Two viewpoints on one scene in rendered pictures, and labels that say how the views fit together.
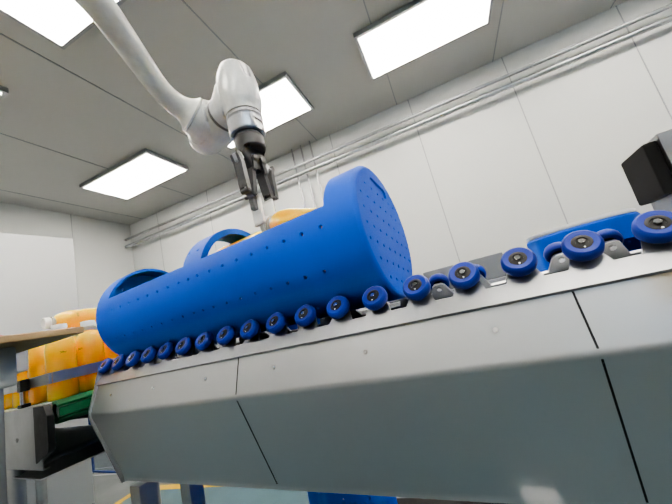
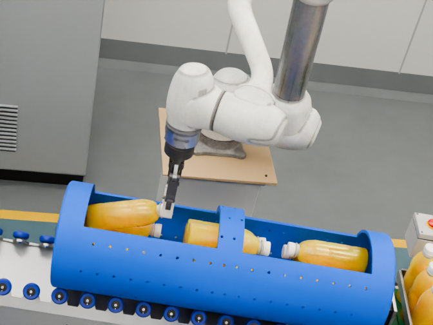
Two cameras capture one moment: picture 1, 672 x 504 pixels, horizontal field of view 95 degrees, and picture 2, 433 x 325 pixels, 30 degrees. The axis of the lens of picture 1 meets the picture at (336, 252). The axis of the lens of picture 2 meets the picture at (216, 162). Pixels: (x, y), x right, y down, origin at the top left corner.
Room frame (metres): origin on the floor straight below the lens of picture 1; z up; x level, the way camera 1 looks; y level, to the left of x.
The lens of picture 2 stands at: (2.14, -0.64, 2.59)
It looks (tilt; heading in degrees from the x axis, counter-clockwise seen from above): 36 degrees down; 148
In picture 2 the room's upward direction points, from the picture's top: 13 degrees clockwise
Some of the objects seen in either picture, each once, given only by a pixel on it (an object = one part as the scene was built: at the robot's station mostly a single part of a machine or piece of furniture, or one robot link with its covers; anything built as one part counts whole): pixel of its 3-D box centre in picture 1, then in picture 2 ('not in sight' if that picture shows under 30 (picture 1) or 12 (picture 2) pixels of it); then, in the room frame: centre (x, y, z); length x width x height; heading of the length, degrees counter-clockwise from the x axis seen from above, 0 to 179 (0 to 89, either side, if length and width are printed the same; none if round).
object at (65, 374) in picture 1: (127, 359); (408, 322); (1.07, 0.78, 0.96); 0.40 x 0.01 x 0.03; 153
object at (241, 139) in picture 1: (252, 154); (178, 155); (0.70, 0.14, 1.38); 0.08 x 0.07 x 0.09; 153
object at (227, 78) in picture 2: not in sight; (228, 101); (0.22, 0.55, 1.18); 0.18 x 0.16 x 0.22; 48
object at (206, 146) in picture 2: not in sight; (212, 134); (0.21, 0.53, 1.04); 0.22 x 0.18 x 0.06; 71
